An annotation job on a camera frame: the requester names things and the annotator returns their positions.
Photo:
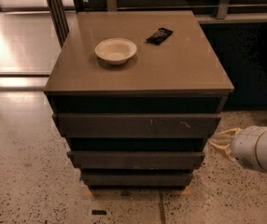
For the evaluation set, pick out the black snack packet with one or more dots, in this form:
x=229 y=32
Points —
x=159 y=36

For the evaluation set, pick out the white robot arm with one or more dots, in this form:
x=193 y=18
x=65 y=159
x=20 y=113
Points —
x=247 y=146

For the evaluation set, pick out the dark top drawer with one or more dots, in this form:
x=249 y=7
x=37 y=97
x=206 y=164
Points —
x=136 y=125

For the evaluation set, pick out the dark drawer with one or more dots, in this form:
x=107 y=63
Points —
x=136 y=125
x=136 y=160
x=160 y=179

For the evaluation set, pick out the white bowl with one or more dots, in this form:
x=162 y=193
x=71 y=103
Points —
x=116 y=51

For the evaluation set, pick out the dark bottom drawer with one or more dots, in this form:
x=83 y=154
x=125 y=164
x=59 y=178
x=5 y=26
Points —
x=160 y=179

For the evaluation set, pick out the dark middle drawer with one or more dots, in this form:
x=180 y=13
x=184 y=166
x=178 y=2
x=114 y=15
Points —
x=136 y=160

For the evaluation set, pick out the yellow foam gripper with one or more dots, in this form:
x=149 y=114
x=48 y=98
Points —
x=245 y=147

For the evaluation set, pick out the metal post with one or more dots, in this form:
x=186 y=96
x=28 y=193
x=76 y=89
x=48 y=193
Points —
x=59 y=20

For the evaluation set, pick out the brown drawer cabinet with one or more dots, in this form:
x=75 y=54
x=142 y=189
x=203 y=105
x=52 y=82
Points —
x=180 y=76

